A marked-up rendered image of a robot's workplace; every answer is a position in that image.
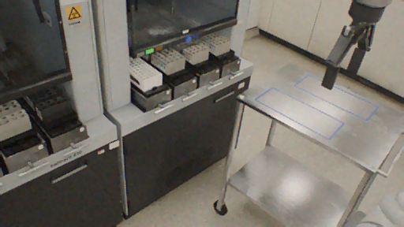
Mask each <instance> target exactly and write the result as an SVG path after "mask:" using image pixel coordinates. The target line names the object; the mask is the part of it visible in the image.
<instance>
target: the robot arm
mask: <svg viewBox="0 0 404 227"><path fill-rule="evenodd" d="M391 1H392V0H352V2H351V4H350V7H349V11H348V14H349V16H350V17H352V19H353V21H352V22H351V24H350V25H349V27H348V26H346V25H344V27H342V32H341V34H340V35H339V38H338V39H337V41H336V44H335V45H334V46H333V49H332V51H331V52H330V54H329V55H328V57H327V60H326V61H325V64H326V65H327V70H326V72H325V74H324V77H323V81H322V83H321V86H323V87H325V88H326V89H328V90H332V88H333V85H334V84H335V81H336V77H337V75H338V74H339V71H340V67H341V66H340V63H341V62H342V61H343V58H344V57H345V56H346V54H347V53H348V52H349V51H350V48H351V47H352V46H353V45H355V44H356V43H357V48H356V47H355V48H354V51H353V54H352V57H351V59H350V63H349V64H348V66H347V68H346V70H347V71H349V72H352V73H354V74H357V72H358V71H359V68H360V65H361V63H362V62H363V58H364V56H365V54H366V51H368V52H369V51H370V50H371V48H368V47H370V46H371V45H372V39H373V36H374V32H375V29H376V23H377V22H379V21H380V20H381V18H382V15H383V12H384V11H385V8H386V6H388V5H390V4H391ZM355 227H404V190H401V191H397V192H393V193H390V194H389V195H386V196H385V197H383V198H382V199H381V200H380V201H379V202H378V203H377V204H376V206H375V207H373V208H372V210H370V211H369V213H368V214H367V215H366V216H365V218H363V219H362V221H360V222H359V224H357V225H356V226H355Z"/></svg>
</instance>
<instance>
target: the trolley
mask: <svg viewBox="0 0 404 227"><path fill-rule="evenodd" d="M322 81H323V77H322V76H320V75H316V74H315V73H312V72H310V71H308V70H306V69H303V68H300V67H299V66H297V65H293V64H292V63H290V62H289V63H288V64H286V65H284V66H283V67H282V68H279V69H278V70H277V71H274V72H273V73H272V74H271V75H269V76H267V77H266V78H264V79H262V80H261V81H259V82H258V83H257V84H255V85H253V86H251V88H248V89H247V90H246V91H243V92H242V93H241V94H240V95H238V96H237V98H236V100H237V102H236V106H235V109H234V119H233V123H232V127H231V134H230V141H229V145H228V148H227V156H226V162H225V166H224V174H223V180H222V184H221V188H220V195H219V200H217V201H216V202H214V209H215V211H216V212H217V213H218V214H220V215H221V216H224V215H225V214H227V206H226V205H225V203H226V200H224V199H225V195H226V190H227V185H230V186H231V187H232V188H234V189H236V190H237V191H238V192H240V193H241V194H242V195H244V196H245V197H246V198H248V199H250V200H251V201H252V202H254V203H255V204H256V205H258V206H259V207H261V209H264V210H265V211H266V212H268V213H269V214H270V215H272V216H273V217H275V218H277V219H278V220H279V221H280V222H282V223H283V224H284V225H286V226H288V227H343V226H344V225H345V224H346V223H347V222H348V221H349V220H350V218H351V217H352V216H353V215H354V214H355V213H356V210H357V209H358V207H359V206H360V204H361V203H362V200H363V199H364V197H365V195H366V194H367V192H368V191H369V188H370V187H371V186H372V183H373V181H374V180H375V179H376V176H377V175H378V174H379V175H380V176H382V177H386V178H387V177H388V176H389V173H390V172H391V171H392V169H393V167H394V166H395V163H396V162H397V161H398V158H399V157H400V156H401V154H402V152H403V151H404V144H403V145H402V147H401V149H400V150H399V152H398V153H397V154H396V156H395V159H394V160H393V161H392V163H391V164H390V166H389V168H388V170H387V171H386V173H385V172H383V171H382V170H381V168H382V167H383V164H384V163H385V162H386V160H387V157H388V156H389V154H390V153H391V151H392V148H393V147H394V146H395V143H396V142H397V140H398V139H399V137H400V136H401V134H403V135H404V130H403V129H404V113H401V112H399V111H397V110H396V109H392V108H390V107H389V106H385V105H384V104H383V103H380V102H377V101H375V100H373V99H370V98H368V97H366V96H365V95H361V94H360V93H357V92H355V91H352V90H350V89H349V88H346V87H343V86H342V85H339V84H337V83H335V84H334V85H333V88H332V90H328V89H326V88H325V87H323V86H321V83H322ZM243 105H245V106H248V107H249V108H251V109H254V110H255V111H256V112H258V113H260V114H262V115H264V116H265V117H268V118H269V119H272V123H271V127H270V129H269V134H268V137H267V141H266V143H265V148H264V149H263V150H262V151H260V152H259V153H258V154H256V155H255V157H254V158H252V159H251V160H250V161H248V163H247V164H245V165H244V166H243V167H242V168H240V169H239V170H238V171H237V172H236V173H235V174H234V175H233V176H232V177H231V178H229V176H230V170H231V163H232V160H233V156H234V148H235V143H236V140H237V136H238V127H239V124H240V120H241V112H242V108H243ZM277 123H279V124H280V125H282V126H284V127H286V128H288V129H289V130H291V131H293V132H295V133H297V134H298V135H299V136H303V137H304V138H306V139H307V140H309V141H311V142H313V143H315V144H316V145H318V146H319V147H322V148H323V149H324V150H327V151H330V153H332V154H335V155H336V156H337V157H340V158H341V159H343V160H346V161H347V162H348V163H349V164H353V166H356V167H358V168H359V169H361V170H364V171H365V172H366V173H365V174H364V176H363V178H362V179H361V181H360V183H359V185H358V186H357V188H356V191H355V193H354V194H352V193H351V192H349V191H347V190H346V189H345V188H342V187H340V186H339V185H338V184H336V183H334V182H333V181H332V180H329V179H327V178H326V177H323V175H321V174H319V173H317V172H316V171H313V170H312V169H310V168H309V167H307V166H306V165H304V164H302V163H300V162H299V161H296V159H294V158H293V157H290V156H289V155H288V154H285V153H283V152H282V151H280V150H279V149H277V148H276V147H273V146H272V145H271V143H272V137H273V135H274V133H275V126H276V124H277Z"/></svg>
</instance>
